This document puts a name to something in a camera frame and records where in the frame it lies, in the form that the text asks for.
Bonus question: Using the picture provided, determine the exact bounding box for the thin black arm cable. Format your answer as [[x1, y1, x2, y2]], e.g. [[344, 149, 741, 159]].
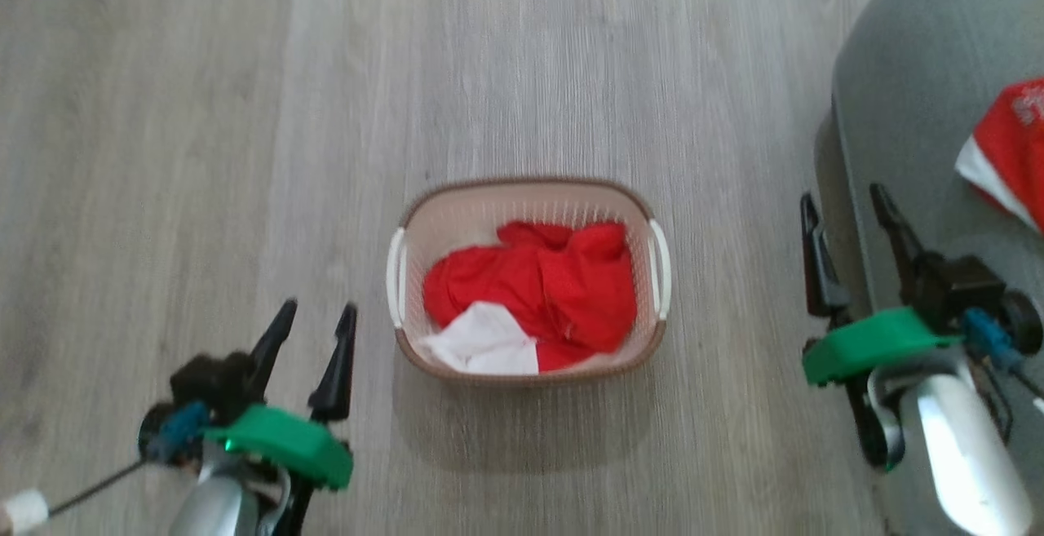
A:
[[975, 348, 1044, 416], [0, 458, 154, 534]]

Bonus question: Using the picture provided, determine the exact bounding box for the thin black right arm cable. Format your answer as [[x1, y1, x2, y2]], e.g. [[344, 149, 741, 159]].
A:
[[975, 348, 1044, 416]]

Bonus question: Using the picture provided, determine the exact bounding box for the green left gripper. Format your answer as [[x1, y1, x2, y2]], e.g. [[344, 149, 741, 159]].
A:
[[203, 299, 359, 491]]

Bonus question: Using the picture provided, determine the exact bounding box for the beige plastic laundry basket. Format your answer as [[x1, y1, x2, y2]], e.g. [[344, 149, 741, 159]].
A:
[[385, 176, 674, 384]]

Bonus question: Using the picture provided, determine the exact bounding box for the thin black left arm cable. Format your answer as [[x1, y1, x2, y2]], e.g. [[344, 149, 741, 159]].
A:
[[0, 458, 154, 534]]

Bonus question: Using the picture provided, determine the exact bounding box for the grey fabric sofa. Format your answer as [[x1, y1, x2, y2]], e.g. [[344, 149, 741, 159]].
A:
[[815, 0, 1044, 536]]

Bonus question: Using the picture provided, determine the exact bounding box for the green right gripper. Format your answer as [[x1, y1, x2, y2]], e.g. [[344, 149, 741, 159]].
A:
[[800, 183, 965, 388]]

